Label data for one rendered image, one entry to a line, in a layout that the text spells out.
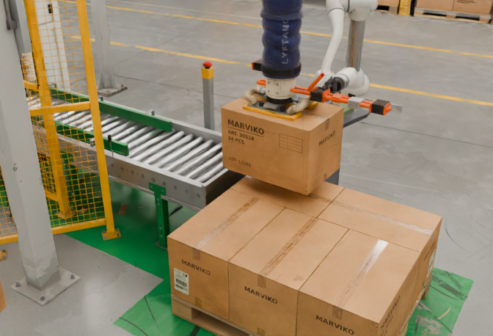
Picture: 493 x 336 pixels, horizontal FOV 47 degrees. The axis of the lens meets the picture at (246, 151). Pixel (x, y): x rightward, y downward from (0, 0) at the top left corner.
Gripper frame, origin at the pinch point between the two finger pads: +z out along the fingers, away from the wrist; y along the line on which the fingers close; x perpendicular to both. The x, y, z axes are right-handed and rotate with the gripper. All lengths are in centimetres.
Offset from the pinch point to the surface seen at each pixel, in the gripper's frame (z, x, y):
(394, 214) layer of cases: -6, -47, 65
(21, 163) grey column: 106, 127, 32
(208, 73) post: -46, 112, 23
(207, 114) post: -46, 114, 56
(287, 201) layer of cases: 14, 11, 65
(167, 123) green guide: -21, 132, 58
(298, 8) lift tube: 1.2, 16.1, -45.4
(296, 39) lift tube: 1.5, 16.5, -28.5
